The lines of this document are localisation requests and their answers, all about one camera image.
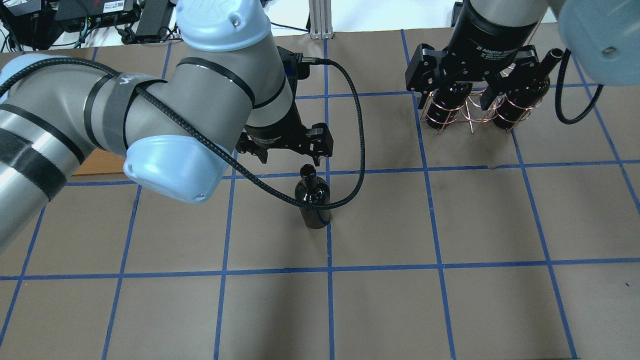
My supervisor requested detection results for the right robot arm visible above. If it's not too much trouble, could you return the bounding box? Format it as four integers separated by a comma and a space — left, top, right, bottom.
405, 0, 640, 109

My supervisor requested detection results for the black braided cable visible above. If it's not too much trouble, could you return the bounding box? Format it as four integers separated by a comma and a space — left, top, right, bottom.
0, 56, 367, 210

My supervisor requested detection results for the copper wire bottle basket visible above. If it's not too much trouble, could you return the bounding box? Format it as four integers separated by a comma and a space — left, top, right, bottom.
419, 88, 542, 133

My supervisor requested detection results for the black power adapter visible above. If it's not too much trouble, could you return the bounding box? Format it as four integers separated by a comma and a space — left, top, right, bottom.
135, 0, 175, 44

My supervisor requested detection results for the dark wine bottle front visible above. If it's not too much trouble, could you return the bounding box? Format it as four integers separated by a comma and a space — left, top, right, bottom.
425, 82, 473, 130

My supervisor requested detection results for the dark wine bottle moved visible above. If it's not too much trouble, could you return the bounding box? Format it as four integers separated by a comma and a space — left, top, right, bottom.
294, 164, 331, 229

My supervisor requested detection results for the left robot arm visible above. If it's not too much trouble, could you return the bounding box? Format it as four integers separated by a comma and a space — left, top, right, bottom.
0, 0, 333, 249

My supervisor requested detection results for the aluminium frame post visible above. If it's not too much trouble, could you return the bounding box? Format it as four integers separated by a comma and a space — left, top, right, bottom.
308, 0, 335, 40

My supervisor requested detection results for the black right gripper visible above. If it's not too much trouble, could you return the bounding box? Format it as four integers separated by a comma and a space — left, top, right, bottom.
406, 2, 541, 110

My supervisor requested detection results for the wooden tray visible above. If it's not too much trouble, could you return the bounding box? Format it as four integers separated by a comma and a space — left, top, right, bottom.
73, 149, 125, 177

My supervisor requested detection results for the dark wine bottle rear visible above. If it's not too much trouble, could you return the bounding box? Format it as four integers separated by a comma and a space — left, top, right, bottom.
492, 48, 563, 131

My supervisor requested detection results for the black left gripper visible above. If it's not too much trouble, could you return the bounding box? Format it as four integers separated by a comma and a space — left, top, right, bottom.
235, 47, 334, 165

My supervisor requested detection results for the dark wine bottle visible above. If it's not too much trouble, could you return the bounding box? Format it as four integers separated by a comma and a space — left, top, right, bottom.
492, 48, 563, 131
425, 82, 473, 130

